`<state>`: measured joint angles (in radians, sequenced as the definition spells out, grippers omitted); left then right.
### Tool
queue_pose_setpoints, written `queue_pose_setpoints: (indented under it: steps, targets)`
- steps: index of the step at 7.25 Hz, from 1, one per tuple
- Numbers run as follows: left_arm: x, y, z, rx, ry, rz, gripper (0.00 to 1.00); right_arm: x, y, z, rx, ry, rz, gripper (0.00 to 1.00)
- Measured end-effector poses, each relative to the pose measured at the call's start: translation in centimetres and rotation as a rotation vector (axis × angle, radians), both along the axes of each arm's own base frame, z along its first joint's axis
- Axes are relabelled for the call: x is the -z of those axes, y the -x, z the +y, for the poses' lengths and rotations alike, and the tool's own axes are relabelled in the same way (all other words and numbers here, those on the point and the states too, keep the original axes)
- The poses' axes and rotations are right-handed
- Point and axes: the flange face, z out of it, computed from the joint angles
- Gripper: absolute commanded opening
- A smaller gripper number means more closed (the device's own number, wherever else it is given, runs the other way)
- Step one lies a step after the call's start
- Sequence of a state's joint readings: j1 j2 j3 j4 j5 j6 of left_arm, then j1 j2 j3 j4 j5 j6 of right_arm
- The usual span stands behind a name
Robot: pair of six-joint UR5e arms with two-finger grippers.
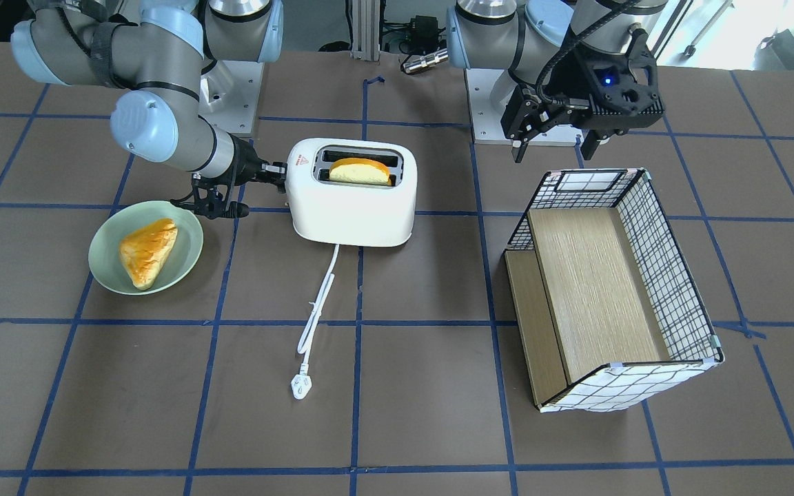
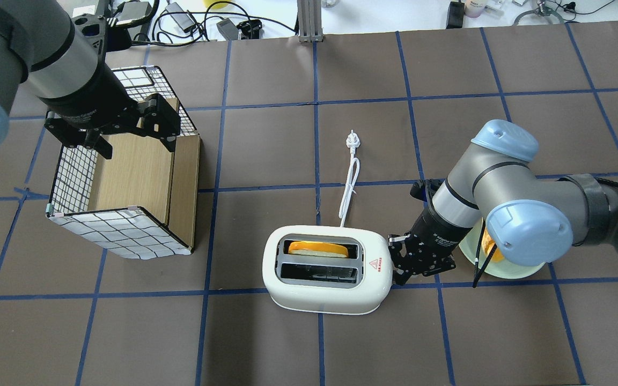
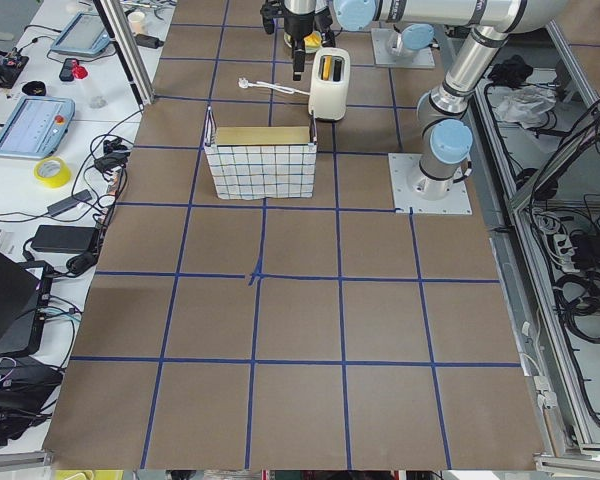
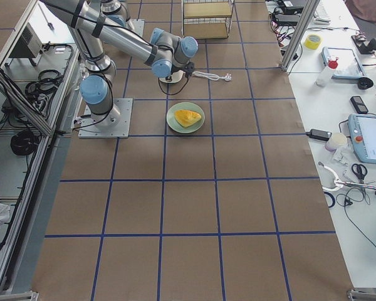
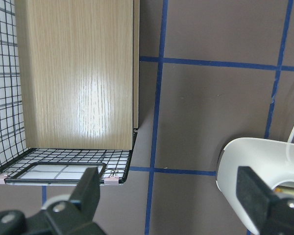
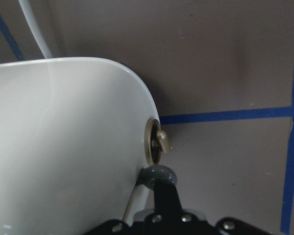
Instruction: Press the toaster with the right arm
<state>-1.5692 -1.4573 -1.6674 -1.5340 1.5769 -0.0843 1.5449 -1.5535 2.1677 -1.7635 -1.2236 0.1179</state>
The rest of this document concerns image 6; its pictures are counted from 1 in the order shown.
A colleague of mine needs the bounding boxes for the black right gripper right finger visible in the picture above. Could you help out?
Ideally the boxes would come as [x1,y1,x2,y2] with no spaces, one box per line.
[215,217,270,235]

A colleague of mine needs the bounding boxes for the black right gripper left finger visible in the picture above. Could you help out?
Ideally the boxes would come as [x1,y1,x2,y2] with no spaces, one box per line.
[153,181,183,215]

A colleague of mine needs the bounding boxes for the white toaster power cord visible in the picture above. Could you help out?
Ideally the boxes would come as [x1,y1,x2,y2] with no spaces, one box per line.
[18,0,53,59]

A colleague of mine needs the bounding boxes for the white two-slot toaster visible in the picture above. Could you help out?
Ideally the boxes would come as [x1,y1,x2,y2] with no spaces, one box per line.
[0,57,171,235]

